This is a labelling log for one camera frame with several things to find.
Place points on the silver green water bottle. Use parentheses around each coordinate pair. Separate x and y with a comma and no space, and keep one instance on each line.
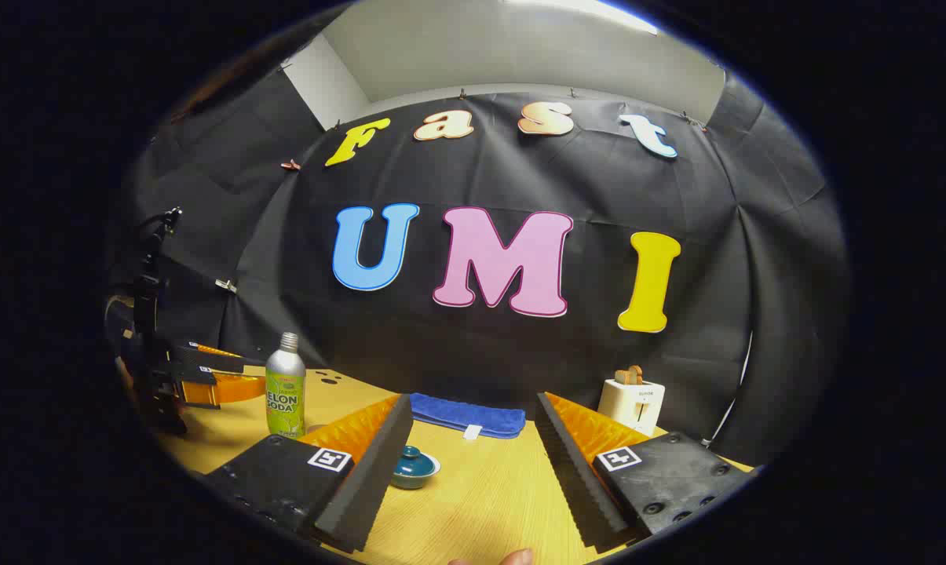
(286,400)

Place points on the metal cloth clip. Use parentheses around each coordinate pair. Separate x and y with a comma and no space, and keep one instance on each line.
(226,286)

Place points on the red cloth clip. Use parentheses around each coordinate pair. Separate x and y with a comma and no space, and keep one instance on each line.
(290,165)

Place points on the teal teacup lid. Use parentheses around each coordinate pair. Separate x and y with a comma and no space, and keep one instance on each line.
(412,463)

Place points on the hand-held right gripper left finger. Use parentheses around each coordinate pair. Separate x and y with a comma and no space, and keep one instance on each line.
(370,479)

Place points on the teal teacup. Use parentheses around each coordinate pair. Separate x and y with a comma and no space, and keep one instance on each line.
(425,475)

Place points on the white toaster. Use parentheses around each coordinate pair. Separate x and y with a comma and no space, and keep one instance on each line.
(630,404)

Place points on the blue folded towel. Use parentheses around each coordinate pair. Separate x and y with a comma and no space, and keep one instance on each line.
(465,413)

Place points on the bread slice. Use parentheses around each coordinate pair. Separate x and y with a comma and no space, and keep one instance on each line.
(628,375)

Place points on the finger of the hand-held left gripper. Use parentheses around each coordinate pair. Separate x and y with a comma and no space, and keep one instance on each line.
(221,359)
(233,390)

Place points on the black backdrop cloth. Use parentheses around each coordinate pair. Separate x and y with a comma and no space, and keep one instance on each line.
(457,353)

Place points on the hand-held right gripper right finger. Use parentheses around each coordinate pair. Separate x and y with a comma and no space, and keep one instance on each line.
(578,479)

